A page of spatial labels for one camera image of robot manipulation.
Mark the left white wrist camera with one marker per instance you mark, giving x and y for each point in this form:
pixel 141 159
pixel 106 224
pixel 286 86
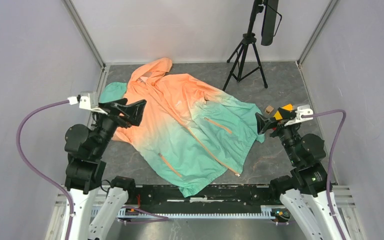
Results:
pixel 87 100

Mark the yellow toy block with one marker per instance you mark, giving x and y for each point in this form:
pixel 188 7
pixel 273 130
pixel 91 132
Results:
pixel 285 113

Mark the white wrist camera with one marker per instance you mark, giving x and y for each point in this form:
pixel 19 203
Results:
pixel 303 113
pixel 87 100

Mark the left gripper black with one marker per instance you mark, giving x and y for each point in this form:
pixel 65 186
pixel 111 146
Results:
pixel 134 111

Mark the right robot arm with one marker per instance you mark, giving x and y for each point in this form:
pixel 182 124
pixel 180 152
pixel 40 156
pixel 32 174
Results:
pixel 308 192

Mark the white toothed cable tray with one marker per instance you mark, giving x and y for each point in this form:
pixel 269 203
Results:
pixel 264 213

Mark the orange and teal jacket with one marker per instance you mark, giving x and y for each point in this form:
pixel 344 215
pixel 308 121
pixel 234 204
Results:
pixel 191 132

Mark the black tripod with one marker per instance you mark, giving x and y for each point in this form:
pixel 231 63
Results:
pixel 241 51

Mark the small wooden cube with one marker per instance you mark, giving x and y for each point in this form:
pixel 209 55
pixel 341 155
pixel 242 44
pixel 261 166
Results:
pixel 269 110

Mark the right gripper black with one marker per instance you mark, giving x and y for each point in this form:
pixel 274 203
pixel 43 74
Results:
pixel 263 123

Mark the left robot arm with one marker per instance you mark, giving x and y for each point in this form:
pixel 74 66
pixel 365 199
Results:
pixel 84 173

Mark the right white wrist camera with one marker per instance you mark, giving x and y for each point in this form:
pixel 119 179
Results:
pixel 303 113

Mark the black hanging panel light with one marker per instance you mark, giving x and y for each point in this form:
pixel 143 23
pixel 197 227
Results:
pixel 271 21

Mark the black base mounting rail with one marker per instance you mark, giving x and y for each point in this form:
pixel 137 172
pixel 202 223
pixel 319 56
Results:
pixel 213 199

